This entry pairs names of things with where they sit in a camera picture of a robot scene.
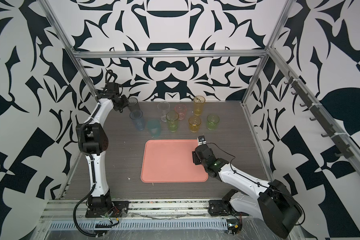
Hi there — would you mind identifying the dark smoky glass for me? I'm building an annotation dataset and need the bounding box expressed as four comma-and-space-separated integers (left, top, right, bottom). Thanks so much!
128, 97, 140, 112

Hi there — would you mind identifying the blue glass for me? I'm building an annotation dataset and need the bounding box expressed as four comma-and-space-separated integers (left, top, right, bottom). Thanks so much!
130, 110, 145, 131

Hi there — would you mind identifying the pink tray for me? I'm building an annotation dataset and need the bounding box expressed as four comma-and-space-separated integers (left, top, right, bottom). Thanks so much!
141, 140, 209, 183

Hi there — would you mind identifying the clear glass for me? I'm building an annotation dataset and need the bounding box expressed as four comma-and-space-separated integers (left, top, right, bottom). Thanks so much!
158, 101, 171, 122

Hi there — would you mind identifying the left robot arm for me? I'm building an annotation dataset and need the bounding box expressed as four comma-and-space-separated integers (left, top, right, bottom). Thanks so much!
76, 83, 129, 218

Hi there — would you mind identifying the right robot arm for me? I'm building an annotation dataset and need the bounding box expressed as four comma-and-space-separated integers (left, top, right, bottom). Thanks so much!
192, 144, 305, 239

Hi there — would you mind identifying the short amber glass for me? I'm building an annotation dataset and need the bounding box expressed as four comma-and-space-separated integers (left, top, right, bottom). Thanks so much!
188, 116, 202, 133

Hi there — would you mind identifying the green glass right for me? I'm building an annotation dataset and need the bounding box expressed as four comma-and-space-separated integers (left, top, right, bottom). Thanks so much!
207, 114, 220, 131

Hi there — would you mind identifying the green glass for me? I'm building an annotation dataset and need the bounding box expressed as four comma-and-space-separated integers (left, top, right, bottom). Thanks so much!
207, 114, 220, 131
166, 110, 179, 133

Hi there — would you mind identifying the teal glass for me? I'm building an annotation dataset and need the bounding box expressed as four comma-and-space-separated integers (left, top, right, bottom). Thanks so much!
146, 119, 161, 138

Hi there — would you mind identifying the green glass left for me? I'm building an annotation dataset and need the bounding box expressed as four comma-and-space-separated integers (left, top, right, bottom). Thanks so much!
166, 110, 179, 133

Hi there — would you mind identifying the pink glass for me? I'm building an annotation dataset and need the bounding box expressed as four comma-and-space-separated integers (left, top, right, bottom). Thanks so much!
175, 104, 187, 120

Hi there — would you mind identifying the tall amber glass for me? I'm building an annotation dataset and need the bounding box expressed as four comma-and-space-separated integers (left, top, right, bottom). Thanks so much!
193, 96, 206, 116

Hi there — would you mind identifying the small circuit board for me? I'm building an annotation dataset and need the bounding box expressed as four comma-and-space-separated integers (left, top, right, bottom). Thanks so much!
227, 218, 243, 235

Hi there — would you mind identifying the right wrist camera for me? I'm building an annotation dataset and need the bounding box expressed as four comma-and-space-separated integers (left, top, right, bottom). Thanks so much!
198, 136, 207, 146

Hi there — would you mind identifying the white cable duct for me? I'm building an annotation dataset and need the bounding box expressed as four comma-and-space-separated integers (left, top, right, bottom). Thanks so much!
47, 218, 229, 231

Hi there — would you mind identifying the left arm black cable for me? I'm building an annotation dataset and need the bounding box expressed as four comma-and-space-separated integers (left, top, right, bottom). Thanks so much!
72, 182, 121, 238

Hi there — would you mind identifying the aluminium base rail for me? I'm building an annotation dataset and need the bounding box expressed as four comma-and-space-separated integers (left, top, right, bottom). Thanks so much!
41, 199, 211, 220

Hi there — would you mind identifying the black hook rail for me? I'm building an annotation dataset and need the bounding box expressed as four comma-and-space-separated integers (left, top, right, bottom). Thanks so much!
285, 71, 359, 159

